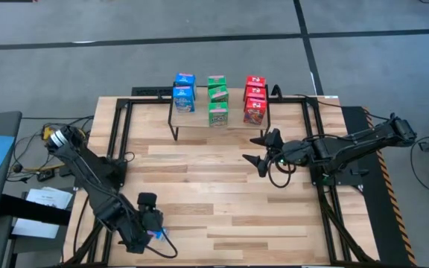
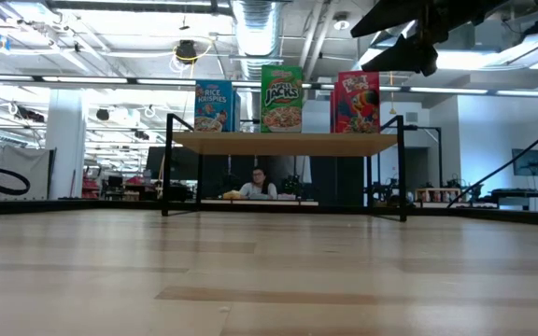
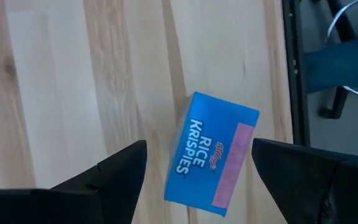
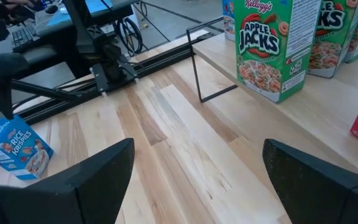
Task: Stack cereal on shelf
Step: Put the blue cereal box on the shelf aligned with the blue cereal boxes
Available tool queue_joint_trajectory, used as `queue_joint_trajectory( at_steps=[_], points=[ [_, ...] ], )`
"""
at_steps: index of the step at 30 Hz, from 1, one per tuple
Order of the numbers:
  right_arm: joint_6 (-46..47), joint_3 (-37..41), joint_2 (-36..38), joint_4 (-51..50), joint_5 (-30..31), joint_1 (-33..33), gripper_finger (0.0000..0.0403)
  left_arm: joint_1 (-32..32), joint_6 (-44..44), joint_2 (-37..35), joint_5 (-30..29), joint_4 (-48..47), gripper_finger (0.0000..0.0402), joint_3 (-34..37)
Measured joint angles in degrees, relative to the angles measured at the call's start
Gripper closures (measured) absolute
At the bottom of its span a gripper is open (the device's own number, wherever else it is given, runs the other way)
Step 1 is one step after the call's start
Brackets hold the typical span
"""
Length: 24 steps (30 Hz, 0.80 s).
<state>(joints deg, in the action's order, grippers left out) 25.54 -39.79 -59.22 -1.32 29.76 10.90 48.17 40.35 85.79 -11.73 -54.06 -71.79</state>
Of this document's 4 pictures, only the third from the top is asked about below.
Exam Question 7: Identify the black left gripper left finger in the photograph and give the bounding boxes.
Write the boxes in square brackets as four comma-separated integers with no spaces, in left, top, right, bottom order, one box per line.
[0,139,148,224]

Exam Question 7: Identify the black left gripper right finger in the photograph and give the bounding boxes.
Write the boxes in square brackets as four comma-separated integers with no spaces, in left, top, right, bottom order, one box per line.
[252,138,358,224]

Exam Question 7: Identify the blue Rice Krispies cereal box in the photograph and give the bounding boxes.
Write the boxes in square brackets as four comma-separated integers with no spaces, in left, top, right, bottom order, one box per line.
[163,91,260,218]

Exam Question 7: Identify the person's leg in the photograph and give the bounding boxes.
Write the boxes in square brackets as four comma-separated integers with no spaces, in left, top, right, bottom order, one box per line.
[303,36,358,95]

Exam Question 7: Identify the black stool with chrome ring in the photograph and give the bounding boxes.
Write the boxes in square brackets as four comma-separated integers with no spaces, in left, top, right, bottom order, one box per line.
[318,0,358,119]

